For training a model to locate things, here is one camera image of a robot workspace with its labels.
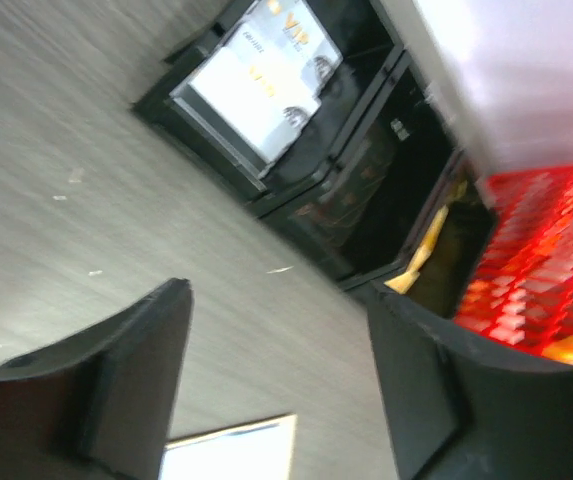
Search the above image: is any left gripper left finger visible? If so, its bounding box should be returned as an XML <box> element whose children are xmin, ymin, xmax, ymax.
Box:
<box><xmin>0</xmin><ymin>278</ymin><xmax>193</xmax><ymax>479</ymax></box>

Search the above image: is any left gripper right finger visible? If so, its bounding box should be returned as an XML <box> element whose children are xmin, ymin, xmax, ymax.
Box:
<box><xmin>367</xmin><ymin>287</ymin><xmax>573</xmax><ymax>479</ymax></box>

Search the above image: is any beige leather card holder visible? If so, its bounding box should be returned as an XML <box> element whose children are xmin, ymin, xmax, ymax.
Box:
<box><xmin>159</xmin><ymin>414</ymin><xmax>297</xmax><ymax>480</ymax></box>

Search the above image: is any gold cards stack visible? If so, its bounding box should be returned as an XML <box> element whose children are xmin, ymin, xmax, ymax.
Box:
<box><xmin>384</xmin><ymin>180</ymin><xmax>469</xmax><ymax>295</ymax></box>

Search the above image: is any black card in tray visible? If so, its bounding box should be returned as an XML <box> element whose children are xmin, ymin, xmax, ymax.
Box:
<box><xmin>285</xmin><ymin>114</ymin><xmax>447</xmax><ymax>266</ymax></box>

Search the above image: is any black three-compartment card tray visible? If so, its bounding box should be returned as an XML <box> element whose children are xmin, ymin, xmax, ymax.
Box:
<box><xmin>133</xmin><ymin>1</ymin><xmax>494</xmax><ymax>318</ymax></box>

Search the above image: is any white cards stack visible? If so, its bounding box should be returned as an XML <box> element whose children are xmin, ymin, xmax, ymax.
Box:
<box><xmin>170</xmin><ymin>1</ymin><xmax>342</xmax><ymax>179</ymax></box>

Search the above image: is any red plastic shopping basket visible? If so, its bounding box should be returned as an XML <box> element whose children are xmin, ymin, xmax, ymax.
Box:
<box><xmin>455</xmin><ymin>166</ymin><xmax>573</xmax><ymax>365</ymax></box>

